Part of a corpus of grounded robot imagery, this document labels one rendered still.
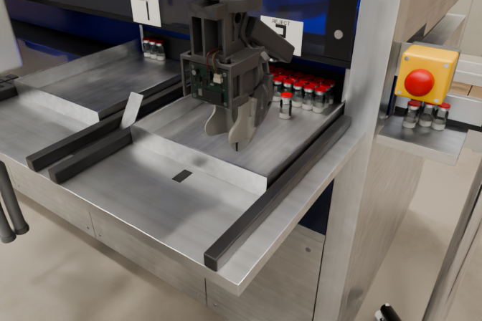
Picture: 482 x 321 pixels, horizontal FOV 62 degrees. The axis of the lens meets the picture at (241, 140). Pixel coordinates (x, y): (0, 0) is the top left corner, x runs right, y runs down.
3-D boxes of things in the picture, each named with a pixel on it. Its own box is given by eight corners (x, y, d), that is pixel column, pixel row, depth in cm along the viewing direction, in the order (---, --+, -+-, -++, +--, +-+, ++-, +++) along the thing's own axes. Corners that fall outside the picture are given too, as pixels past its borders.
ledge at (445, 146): (397, 113, 81) (399, 104, 80) (468, 131, 75) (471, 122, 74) (375, 143, 71) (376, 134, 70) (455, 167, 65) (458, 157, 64)
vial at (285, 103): (282, 112, 76) (283, 92, 74) (293, 116, 75) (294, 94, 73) (277, 117, 75) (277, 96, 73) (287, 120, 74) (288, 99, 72)
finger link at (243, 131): (217, 166, 53) (215, 102, 48) (242, 146, 57) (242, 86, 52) (237, 174, 51) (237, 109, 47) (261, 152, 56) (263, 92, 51)
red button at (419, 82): (407, 87, 64) (412, 62, 62) (433, 92, 62) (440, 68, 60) (399, 94, 61) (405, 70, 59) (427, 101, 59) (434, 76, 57)
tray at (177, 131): (244, 78, 92) (244, 64, 90) (354, 107, 79) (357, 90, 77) (133, 142, 67) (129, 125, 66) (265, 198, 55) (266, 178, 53)
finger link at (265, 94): (234, 121, 53) (234, 58, 49) (242, 115, 55) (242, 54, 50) (265, 130, 51) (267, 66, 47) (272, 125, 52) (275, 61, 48)
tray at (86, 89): (138, 51, 108) (137, 38, 106) (216, 71, 95) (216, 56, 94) (18, 95, 84) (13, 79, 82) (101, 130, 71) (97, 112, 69)
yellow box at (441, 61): (404, 81, 70) (414, 40, 66) (450, 90, 67) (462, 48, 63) (392, 96, 65) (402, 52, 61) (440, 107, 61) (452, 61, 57)
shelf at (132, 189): (127, 55, 111) (125, 48, 110) (378, 122, 78) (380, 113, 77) (-63, 124, 77) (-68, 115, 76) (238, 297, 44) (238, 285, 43)
